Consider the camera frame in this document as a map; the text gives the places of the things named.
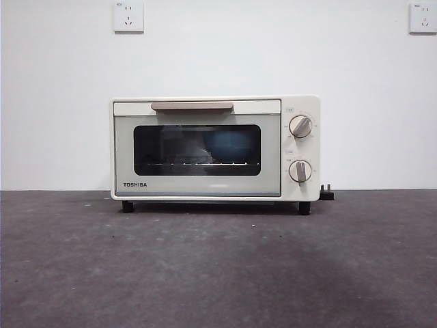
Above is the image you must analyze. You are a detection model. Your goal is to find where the blue ribbed bowl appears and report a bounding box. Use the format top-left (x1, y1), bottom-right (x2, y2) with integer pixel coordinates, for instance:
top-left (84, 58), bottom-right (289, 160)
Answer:
top-left (203, 131), bottom-right (253, 163)

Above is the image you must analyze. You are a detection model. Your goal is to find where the oven door with beige handle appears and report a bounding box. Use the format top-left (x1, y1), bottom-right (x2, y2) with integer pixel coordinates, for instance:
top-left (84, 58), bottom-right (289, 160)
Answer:
top-left (113, 99), bottom-right (282, 198)

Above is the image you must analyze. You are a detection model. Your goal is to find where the beige oven knob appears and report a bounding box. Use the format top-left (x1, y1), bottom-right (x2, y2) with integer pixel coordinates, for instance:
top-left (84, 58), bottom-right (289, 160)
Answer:
top-left (289, 115), bottom-right (313, 139)
top-left (288, 159), bottom-right (313, 183)

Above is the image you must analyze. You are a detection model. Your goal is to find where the cream white toaster oven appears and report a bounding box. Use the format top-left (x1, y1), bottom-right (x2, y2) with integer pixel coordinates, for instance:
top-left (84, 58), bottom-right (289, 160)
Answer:
top-left (109, 94), bottom-right (321, 215)

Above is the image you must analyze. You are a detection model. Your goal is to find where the metal wire oven rack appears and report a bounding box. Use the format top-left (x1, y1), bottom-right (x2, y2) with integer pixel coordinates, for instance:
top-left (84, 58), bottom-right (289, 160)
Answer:
top-left (146, 161), bottom-right (259, 169)

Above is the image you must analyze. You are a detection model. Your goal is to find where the white wall socket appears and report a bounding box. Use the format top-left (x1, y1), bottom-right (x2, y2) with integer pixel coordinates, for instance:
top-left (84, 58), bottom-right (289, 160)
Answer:
top-left (409, 3), bottom-right (437, 34)
top-left (114, 1), bottom-right (145, 34)

